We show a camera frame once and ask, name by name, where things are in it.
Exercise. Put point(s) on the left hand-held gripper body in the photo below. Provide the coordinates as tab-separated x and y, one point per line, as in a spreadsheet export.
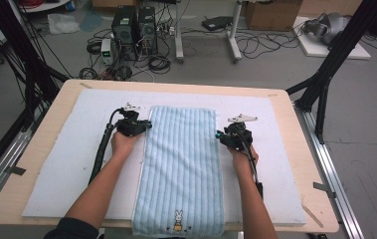
129	127

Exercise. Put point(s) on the flat black device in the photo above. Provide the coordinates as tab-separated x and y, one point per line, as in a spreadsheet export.
216	23

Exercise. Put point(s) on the person's right hand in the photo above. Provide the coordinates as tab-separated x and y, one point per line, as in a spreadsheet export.
244	162

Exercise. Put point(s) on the clear plastic bag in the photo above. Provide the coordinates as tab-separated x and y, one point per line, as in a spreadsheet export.
62	24

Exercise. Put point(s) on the person's dark sleeve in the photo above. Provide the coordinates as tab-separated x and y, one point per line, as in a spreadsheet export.
71	229

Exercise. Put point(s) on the white foam mat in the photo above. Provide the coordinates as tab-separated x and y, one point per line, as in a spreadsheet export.
76	159

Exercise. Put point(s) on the white power supply unit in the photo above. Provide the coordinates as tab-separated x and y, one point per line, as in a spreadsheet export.
106	51

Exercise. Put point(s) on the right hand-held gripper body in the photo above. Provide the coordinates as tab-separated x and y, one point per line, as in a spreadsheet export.
239	137

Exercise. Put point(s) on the white desk leg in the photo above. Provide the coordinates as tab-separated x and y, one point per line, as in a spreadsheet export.
234	36
178	33

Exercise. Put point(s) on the large black computer tower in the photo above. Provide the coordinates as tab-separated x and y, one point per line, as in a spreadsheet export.
124	30

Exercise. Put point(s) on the grey headset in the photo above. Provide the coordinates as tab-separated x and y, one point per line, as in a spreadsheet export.
332	25

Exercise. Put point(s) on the black metal frame stand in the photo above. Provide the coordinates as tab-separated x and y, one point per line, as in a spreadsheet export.
30	66
328	63

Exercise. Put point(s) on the white floor board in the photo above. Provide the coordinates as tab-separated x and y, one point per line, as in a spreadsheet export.
315	48

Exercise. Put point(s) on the blue striped towel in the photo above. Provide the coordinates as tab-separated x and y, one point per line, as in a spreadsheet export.
179	166

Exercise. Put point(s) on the brown cardboard box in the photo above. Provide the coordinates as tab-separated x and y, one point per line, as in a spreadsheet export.
272	15

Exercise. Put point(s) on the black tape piece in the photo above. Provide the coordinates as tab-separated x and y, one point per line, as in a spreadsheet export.
17	170
323	188

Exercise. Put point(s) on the slim black computer tower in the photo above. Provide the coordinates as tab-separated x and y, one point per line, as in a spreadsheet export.
148	30

